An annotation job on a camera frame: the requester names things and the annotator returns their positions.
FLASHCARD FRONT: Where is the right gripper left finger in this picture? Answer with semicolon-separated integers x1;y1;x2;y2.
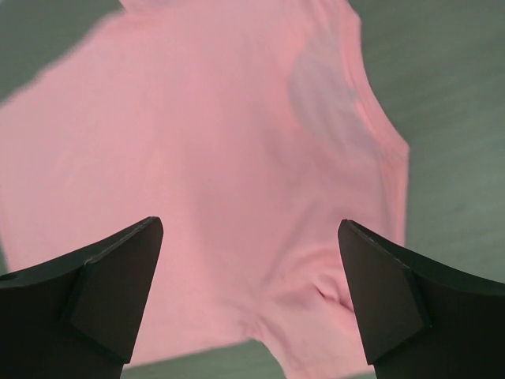
1;216;163;379

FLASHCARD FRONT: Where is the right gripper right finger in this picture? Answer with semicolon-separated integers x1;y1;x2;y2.
339;220;504;379

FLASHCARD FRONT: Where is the pink t shirt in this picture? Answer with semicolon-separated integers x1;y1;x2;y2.
1;1;409;378

